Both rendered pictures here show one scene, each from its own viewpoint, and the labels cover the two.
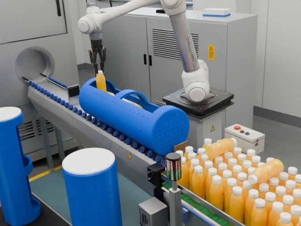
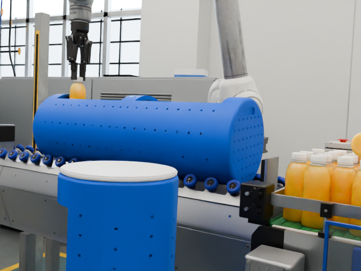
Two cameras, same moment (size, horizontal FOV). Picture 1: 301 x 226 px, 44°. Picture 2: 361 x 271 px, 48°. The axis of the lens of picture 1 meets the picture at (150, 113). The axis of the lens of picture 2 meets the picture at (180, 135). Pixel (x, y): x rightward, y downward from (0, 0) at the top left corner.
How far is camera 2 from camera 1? 1.29 m
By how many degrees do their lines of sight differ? 29
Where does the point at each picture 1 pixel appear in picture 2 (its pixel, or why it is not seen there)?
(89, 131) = (48, 183)
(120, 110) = (142, 113)
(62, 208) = not seen: outside the picture
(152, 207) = (281, 257)
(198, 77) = (251, 84)
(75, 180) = (108, 198)
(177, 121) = (255, 126)
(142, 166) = (191, 212)
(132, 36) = not seen: hidden behind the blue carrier
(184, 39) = (235, 22)
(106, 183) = (171, 212)
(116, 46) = not seen: hidden behind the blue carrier
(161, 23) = (116, 85)
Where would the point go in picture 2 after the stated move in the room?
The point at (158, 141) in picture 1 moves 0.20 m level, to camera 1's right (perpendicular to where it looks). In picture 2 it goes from (235, 152) to (290, 152)
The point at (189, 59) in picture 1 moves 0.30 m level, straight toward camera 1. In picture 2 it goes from (239, 56) to (275, 45)
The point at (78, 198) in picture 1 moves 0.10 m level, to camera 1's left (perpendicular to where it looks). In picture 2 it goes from (106, 249) to (56, 254)
